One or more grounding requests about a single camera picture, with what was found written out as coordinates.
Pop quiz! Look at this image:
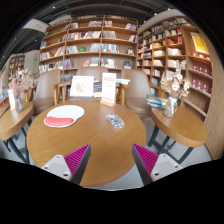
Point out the white mouse pad, red rest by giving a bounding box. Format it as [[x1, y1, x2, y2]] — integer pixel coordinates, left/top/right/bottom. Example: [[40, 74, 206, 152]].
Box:
[[43, 104, 85, 129]]

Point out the dark book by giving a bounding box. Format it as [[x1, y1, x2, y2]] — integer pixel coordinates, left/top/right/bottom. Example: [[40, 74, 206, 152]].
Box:
[[93, 81, 103, 98]]

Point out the stack of colourful books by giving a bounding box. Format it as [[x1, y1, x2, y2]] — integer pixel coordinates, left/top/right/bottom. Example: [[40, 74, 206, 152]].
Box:
[[145, 94, 167, 110]]

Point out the stack of light books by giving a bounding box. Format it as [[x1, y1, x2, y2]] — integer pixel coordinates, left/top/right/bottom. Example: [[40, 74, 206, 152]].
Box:
[[115, 78, 131, 86]]

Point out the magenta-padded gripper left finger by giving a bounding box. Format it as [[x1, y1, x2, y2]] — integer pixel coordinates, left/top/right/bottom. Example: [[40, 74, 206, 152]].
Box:
[[41, 143, 92, 186]]

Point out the wide wooden bookshelf unit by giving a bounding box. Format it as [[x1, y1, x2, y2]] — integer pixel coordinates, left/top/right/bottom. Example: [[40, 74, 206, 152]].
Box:
[[37, 14, 139, 83]]

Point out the brown leather wooden armchair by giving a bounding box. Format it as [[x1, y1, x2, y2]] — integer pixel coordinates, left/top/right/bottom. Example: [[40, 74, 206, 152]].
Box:
[[22, 69, 64, 116], [116, 68, 158, 118], [58, 65, 126, 104]]

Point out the small distant wooden bookshelf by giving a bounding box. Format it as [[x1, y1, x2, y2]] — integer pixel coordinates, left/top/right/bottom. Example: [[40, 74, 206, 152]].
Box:
[[7, 53, 26, 81]]

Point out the transparent computer mouse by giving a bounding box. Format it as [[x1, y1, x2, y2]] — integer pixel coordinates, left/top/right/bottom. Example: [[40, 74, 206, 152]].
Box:
[[105, 113, 126, 130]]

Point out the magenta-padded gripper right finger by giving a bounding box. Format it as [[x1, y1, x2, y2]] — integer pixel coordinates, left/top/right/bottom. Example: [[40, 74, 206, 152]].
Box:
[[131, 143, 184, 186]]

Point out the curved wooden bookshelf unit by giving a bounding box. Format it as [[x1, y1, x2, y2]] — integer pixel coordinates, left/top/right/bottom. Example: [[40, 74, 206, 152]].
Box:
[[136, 15, 224, 159]]

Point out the round wooden side table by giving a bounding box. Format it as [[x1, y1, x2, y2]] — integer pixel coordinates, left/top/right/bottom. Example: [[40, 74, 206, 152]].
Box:
[[146, 105, 209, 164], [0, 101, 35, 164]]

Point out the white sign on wooden base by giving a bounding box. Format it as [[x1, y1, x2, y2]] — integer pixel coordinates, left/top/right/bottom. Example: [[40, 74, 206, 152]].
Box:
[[99, 72, 118, 108]]

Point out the white framed floral picture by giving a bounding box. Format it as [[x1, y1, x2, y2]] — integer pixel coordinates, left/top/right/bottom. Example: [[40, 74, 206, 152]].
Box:
[[69, 75, 95, 98]]

